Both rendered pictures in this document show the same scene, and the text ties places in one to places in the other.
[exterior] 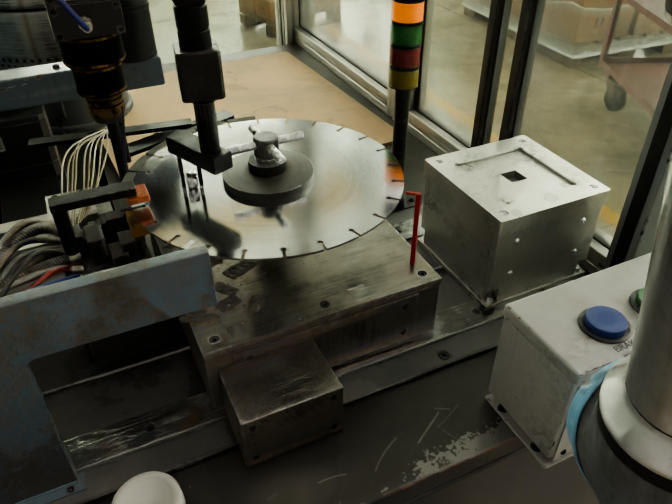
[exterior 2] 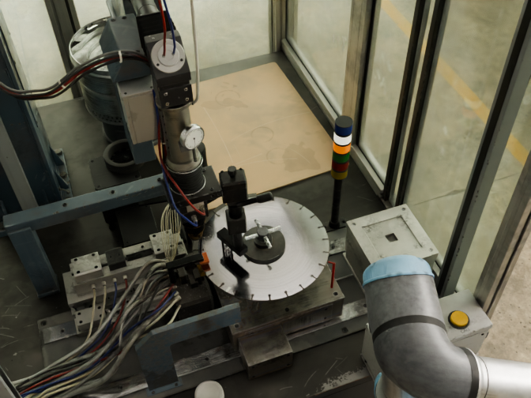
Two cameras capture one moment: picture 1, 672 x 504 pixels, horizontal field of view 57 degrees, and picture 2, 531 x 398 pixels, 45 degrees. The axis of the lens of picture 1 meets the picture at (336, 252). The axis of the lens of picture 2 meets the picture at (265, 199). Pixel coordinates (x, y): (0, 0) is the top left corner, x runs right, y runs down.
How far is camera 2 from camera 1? 0.98 m
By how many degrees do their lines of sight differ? 12
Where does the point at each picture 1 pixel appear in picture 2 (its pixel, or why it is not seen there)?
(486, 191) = (374, 249)
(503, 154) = (390, 219)
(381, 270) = (315, 290)
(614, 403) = (379, 387)
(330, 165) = (294, 238)
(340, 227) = (295, 283)
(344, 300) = (296, 308)
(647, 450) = not seen: outside the picture
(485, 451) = (355, 381)
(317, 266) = not seen: hidden behind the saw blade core
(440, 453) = (334, 380)
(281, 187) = (269, 256)
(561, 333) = not seen: hidden behind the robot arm
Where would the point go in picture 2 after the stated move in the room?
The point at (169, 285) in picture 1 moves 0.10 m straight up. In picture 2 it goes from (224, 318) to (220, 293)
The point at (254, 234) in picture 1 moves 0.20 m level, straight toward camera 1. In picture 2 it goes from (257, 285) to (262, 361)
